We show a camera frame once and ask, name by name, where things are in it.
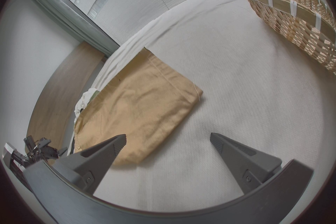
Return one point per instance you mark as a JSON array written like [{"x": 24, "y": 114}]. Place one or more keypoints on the white garment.
[{"x": 82, "y": 102}]

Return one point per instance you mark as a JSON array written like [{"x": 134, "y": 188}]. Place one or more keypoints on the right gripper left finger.
[{"x": 86, "y": 167}]

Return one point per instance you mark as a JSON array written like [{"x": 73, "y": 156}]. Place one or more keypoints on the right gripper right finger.
[{"x": 249, "y": 167}]

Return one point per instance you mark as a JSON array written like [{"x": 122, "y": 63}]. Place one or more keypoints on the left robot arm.
[{"x": 31, "y": 150}]

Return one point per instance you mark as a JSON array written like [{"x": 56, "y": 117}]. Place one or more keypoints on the blue-green curtain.
[{"x": 70, "y": 23}]

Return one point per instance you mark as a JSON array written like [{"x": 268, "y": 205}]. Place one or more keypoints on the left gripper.
[{"x": 48, "y": 153}]

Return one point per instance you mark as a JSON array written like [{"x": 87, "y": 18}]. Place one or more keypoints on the round woven basket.
[{"x": 294, "y": 20}]

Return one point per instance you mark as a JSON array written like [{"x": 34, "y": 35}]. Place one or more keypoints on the green garment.
[{"x": 94, "y": 94}]

